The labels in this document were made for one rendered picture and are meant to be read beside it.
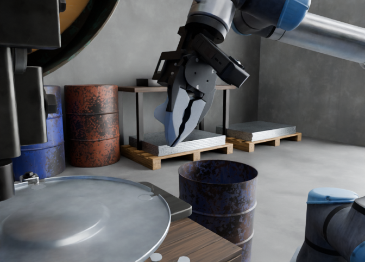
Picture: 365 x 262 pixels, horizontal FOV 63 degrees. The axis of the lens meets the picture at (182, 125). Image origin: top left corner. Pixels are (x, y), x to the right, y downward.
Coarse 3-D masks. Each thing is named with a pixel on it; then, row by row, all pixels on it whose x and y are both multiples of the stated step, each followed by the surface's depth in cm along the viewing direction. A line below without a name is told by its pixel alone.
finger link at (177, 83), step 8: (176, 72) 45; (168, 80) 46; (176, 80) 45; (184, 80) 46; (168, 88) 46; (176, 88) 45; (184, 88) 46; (168, 96) 45; (176, 96) 45; (168, 104) 46
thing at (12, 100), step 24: (0, 48) 26; (24, 48) 27; (0, 72) 26; (24, 72) 30; (0, 96) 26; (24, 96) 30; (48, 96) 32; (0, 120) 27; (24, 120) 30; (0, 144) 27; (24, 144) 30
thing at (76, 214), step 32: (32, 192) 46; (64, 192) 46; (96, 192) 46; (128, 192) 47; (0, 224) 36; (32, 224) 36; (64, 224) 36; (96, 224) 36; (128, 224) 37; (160, 224) 37; (0, 256) 31; (32, 256) 31; (64, 256) 31; (96, 256) 31; (128, 256) 31
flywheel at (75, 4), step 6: (66, 0) 66; (72, 0) 67; (78, 0) 68; (84, 0) 69; (66, 6) 66; (72, 6) 67; (78, 6) 68; (84, 6) 69; (60, 12) 66; (66, 12) 67; (72, 12) 67; (78, 12) 68; (60, 18) 66; (66, 18) 67; (72, 18) 68; (60, 24) 66; (66, 24) 67; (60, 30) 66
